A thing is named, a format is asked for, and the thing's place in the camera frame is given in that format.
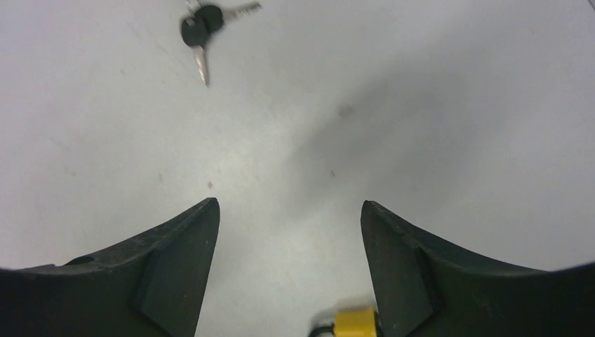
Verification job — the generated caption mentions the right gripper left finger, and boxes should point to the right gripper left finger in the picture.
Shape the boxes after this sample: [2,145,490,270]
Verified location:
[1,198,220,336]

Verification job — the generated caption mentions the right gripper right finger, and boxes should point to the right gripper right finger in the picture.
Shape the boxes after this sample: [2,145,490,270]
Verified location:
[361,201,594,336]

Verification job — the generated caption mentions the yellow padlock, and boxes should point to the yellow padlock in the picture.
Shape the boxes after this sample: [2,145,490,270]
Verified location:
[307,307,384,337]

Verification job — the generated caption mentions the black-headed keys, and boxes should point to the black-headed keys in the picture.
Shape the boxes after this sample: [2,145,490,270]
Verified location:
[180,1,262,86]

